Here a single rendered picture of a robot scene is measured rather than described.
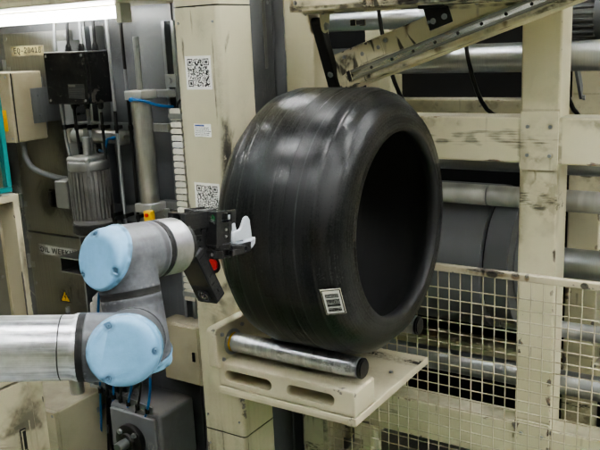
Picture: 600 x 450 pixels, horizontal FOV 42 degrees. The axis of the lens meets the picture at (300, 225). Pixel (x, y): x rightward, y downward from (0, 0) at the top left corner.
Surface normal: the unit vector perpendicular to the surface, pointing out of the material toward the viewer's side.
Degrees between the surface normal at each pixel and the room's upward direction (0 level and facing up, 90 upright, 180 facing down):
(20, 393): 90
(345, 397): 90
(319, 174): 60
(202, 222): 90
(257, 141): 46
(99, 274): 78
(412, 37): 90
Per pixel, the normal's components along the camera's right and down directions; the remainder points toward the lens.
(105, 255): -0.55, 0.01
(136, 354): 0.20, -0.01
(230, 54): 0.84, 0.09
